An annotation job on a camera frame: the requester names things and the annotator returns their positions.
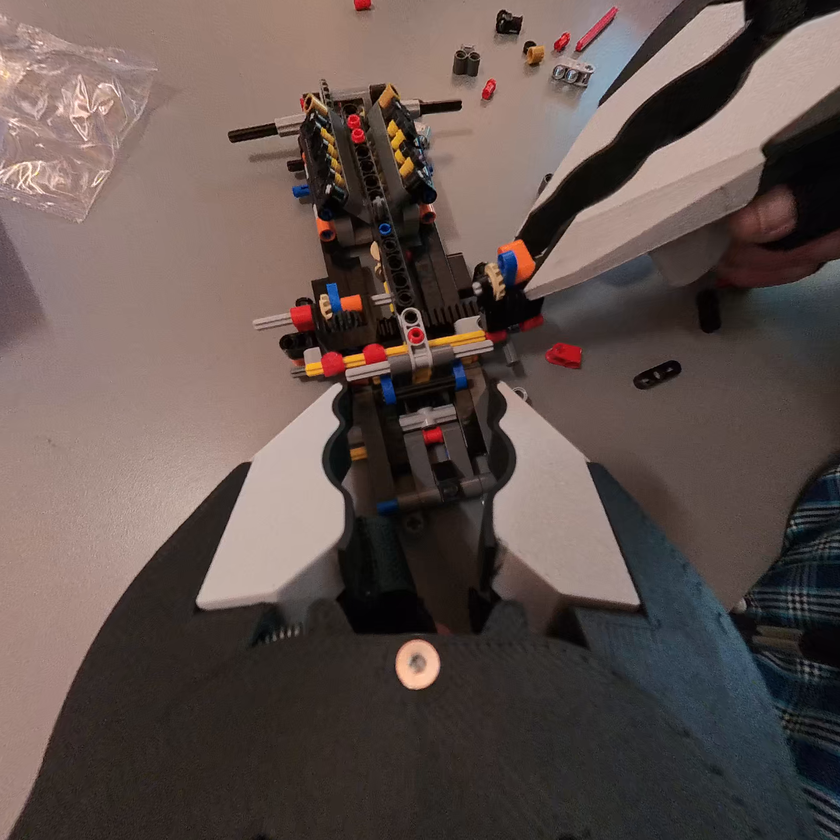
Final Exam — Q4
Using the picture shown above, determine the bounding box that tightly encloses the person's right hand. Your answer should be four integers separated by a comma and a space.
717, 185, 840, 290

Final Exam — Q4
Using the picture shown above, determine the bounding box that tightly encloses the black lego gear assembly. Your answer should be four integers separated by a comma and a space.
471, 239, 546, 343

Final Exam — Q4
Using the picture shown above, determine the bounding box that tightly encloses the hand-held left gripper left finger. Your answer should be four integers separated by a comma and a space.
196, 382, 358, 614

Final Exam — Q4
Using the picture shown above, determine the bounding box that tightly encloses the clear plastic bag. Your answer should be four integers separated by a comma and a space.
0, 14, 158, 224

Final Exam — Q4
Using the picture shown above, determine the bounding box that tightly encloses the orange lego piece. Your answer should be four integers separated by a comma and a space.
497, 239, 536, 286

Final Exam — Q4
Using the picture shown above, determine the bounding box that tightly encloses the long red lego axle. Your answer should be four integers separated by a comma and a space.
575, 7, 620, 52

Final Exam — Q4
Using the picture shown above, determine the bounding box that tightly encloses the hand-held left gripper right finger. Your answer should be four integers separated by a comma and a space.
481, 381, 642, 634

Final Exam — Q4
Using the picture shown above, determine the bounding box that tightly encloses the person's plaid shirt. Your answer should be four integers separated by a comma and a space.
731, 462, 840, 840

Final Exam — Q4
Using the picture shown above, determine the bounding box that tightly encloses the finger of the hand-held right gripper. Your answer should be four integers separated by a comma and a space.
524, 8, 840, 301
515, 0, 756, 260

